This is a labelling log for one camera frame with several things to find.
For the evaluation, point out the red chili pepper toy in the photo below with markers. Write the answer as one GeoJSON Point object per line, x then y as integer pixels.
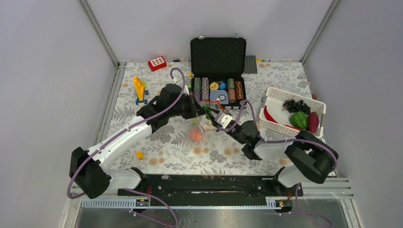
{"type": "Point", "coordinates": [270, 118]}

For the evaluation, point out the green chili pepper toy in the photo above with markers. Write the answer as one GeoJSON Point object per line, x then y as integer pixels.
{"type": "Point", "coordinates": [207, 111]}

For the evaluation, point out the black poker chip case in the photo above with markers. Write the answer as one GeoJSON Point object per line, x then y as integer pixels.
{"type": "Point", "coordinates": [217, 65]}

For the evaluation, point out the red white toy block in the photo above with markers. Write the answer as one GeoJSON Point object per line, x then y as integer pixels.
{"type": "Point", "coordinates": [157, 63]}

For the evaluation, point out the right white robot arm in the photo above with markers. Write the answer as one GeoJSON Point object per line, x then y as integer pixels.
{"type": "Point", "coordinates": [312, 160]}

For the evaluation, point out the orange peach toy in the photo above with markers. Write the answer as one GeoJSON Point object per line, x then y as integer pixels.
{"type": "Point", "coordinates": [195, 135]}

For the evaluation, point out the yellow toy block cart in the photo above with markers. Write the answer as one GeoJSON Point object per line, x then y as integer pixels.
{"type": "Point", "coordinates": [141, 91]}

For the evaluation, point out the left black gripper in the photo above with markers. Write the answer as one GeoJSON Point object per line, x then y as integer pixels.
{"type": "Point", "coordinates": [195, 109]}

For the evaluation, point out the grey lego baseplate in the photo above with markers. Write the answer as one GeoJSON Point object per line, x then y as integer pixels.
{"type": "Point", "coordinates": [250, 65]}

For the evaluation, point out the black mounting base plate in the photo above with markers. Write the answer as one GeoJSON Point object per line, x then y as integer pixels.
{"type": "Point", "coordinates": [212, 190]}

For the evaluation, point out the small yellow toy piece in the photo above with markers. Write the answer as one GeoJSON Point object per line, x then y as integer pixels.
{"type": "Point", "coordinates": [140, 155]}

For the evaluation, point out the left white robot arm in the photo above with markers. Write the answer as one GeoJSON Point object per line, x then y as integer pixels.
{"type": "Point", "coordinates": [90, 169]}

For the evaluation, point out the purple sweet potato toy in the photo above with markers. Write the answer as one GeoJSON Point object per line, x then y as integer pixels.
{"type": "Point", "coordinates": [313, 122]}

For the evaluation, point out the clear zip top bag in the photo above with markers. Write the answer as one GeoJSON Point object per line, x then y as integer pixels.
{"type": "Point", "coordinates": [201, 126]}

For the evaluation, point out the black grape bunch toy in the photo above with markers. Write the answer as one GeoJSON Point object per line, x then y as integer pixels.
{"type": "Point", "coordinates": [295, 106]}

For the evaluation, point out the white plastic basket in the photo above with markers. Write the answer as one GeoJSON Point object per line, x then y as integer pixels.
{"type": "Point", "coordinates": [274, 99]}

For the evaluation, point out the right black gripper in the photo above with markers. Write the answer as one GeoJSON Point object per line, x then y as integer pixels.
{"type": "Point", "coordinates": [216, 123]}

